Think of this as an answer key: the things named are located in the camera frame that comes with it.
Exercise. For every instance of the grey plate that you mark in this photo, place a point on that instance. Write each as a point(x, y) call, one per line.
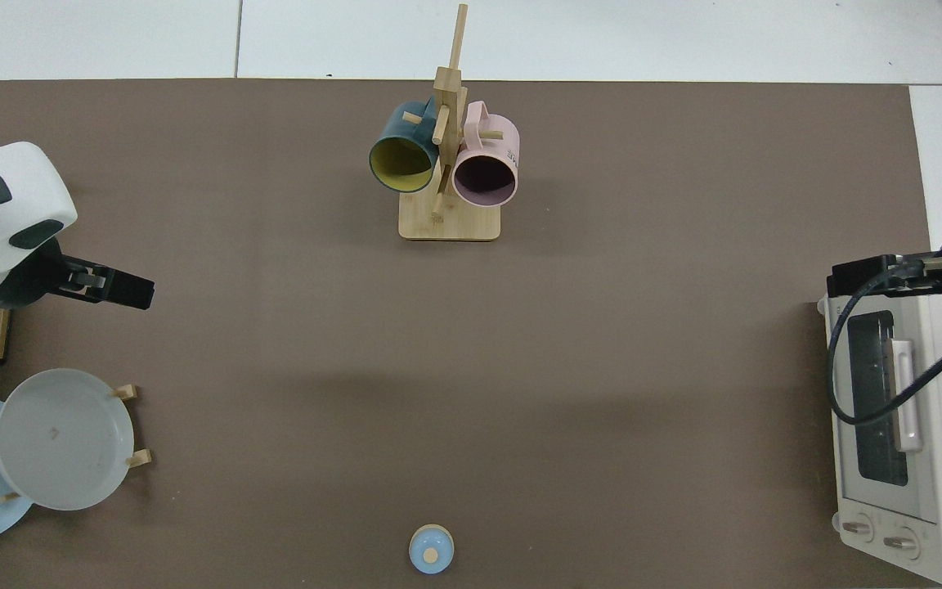
point(62, 442)

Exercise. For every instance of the wooden plate rack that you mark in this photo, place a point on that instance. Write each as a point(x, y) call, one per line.
point(137, 458)

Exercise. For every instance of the pale toaster oven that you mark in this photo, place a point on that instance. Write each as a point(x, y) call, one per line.
point(929, 491)

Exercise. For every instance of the teal cup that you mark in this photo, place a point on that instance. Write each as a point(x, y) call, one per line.
point(401, 159)

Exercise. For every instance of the brown table cloth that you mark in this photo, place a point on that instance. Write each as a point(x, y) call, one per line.
point(438, 368)

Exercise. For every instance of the wooden cup stand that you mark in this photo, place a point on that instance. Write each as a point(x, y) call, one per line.
point(450, 222)

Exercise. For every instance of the pink cup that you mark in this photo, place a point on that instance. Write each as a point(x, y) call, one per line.
point(483, 176)

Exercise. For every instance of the small blue round thing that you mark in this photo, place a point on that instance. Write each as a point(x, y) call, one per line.
point(432, 550)

